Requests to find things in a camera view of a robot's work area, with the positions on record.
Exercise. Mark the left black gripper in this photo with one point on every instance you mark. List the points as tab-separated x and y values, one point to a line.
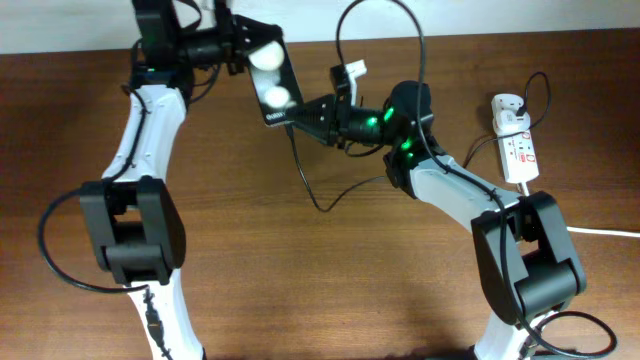
229	30

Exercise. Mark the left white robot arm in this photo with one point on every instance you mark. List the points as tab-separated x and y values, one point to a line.
136	232

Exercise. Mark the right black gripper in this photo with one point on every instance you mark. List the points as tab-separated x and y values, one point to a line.
332	111

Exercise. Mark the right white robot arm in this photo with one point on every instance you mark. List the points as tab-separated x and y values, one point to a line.
528	265

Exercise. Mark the black Galaxy smartphone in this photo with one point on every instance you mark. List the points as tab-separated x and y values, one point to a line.
274	81

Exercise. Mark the white power strip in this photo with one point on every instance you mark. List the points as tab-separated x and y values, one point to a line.
518	158

